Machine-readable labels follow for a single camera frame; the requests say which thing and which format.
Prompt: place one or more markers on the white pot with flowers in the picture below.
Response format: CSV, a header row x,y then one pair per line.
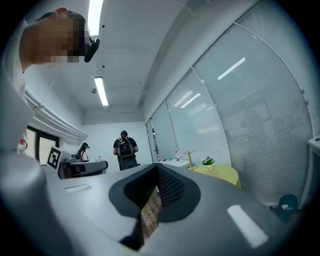
x,y
207,161

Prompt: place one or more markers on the white ceiling pipes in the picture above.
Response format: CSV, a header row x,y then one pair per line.
x,y
55,120

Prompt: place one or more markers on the dark framed window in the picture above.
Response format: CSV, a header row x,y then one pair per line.
x,y
43,147

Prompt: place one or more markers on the yellow round tablecloth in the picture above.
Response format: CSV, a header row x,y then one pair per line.
x,y
225,175

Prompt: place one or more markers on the long ceiling light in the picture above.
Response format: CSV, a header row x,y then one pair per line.
x,y
95,15
101,91

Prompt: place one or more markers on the person's white printed T-shirt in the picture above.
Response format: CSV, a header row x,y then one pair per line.
x,y
12,100

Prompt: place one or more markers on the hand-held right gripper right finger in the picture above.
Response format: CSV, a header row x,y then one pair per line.
x,y
212,225

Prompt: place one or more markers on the blue cap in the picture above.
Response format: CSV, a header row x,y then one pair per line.
x,y
287,202

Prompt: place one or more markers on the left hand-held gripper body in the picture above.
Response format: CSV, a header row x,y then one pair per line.
x,y
53,160

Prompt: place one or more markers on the black head camera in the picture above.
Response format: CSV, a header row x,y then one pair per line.
x,y
91,50

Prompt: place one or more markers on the ceiling smoke detector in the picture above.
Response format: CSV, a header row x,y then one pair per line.
x,y
94,91

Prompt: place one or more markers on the person's head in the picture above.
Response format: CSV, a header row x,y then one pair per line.
x,y
50,37

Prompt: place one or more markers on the white rectangular table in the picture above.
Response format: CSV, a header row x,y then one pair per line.
x,y
180,163

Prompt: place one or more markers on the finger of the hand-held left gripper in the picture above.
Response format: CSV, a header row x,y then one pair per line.
x,y
87,165

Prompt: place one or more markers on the white cabinet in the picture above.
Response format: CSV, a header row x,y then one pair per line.
x,y
313,160

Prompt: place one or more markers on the wooden cup tree stand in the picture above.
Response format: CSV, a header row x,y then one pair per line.
x,y
190,160

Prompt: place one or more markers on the red label plastic bottle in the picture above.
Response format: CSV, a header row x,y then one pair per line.
x,y
178,156

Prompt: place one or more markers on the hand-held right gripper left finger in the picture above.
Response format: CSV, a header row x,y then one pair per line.
x,y
95,207

